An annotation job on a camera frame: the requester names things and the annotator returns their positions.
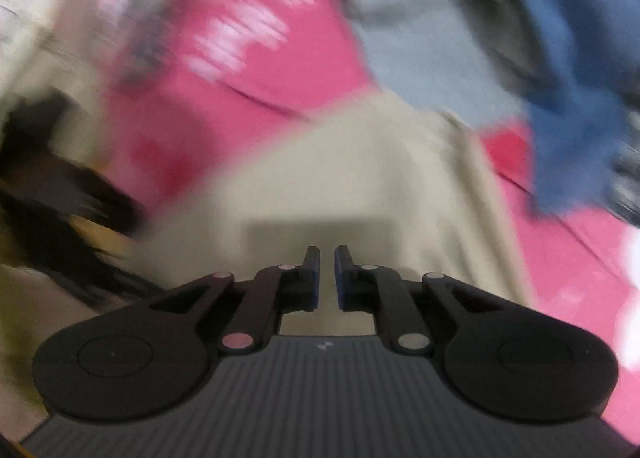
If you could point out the pink floral bed blanket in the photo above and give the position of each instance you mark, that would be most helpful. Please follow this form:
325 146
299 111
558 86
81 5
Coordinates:
250 103

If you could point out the yellow cloth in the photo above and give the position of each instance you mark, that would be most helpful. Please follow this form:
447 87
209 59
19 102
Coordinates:
100 238

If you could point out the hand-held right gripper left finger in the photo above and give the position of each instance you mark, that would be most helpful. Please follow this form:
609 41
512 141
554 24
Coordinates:
314 280

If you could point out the grey sweatshirt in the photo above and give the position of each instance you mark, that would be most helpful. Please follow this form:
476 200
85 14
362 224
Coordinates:
425 38

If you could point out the beige pants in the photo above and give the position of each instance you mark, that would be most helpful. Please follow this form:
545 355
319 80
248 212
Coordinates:
350 178

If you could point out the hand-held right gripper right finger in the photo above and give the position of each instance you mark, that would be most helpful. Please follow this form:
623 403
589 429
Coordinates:
341 280

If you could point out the plaid shirt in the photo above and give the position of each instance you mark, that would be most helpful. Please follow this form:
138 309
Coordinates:
627 183

